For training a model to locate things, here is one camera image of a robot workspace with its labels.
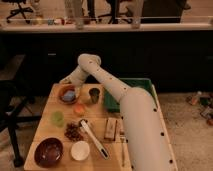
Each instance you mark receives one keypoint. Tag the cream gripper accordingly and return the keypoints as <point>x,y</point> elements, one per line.
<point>77,90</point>

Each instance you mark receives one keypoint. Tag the blue sponge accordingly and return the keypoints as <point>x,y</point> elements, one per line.
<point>68,96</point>

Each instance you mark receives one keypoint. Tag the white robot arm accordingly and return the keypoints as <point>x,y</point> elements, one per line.
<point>148,145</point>

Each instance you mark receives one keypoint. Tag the orange bowl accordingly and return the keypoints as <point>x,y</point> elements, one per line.
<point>63,90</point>

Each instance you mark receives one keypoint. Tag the purple bowl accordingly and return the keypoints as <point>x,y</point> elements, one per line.
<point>48,153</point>

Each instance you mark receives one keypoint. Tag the dark metal cup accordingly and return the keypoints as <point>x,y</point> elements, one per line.
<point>94,94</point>

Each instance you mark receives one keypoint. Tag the green plastic cup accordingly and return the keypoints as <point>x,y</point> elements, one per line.
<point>57,119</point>

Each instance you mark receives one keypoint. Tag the green tray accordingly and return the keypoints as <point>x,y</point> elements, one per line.
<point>113,106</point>

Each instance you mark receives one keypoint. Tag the bunch of red grapes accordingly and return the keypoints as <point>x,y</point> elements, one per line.
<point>72,133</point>

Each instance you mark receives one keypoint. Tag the brown wooden block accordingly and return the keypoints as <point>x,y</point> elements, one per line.
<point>110,129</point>

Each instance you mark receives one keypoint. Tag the black office chair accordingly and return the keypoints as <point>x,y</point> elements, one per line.
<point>9,114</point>

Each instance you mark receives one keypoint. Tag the silver fork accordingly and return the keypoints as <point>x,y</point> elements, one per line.
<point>123,140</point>

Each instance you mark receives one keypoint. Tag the white handled kitchen tool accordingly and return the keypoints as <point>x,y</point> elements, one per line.
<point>97,143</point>

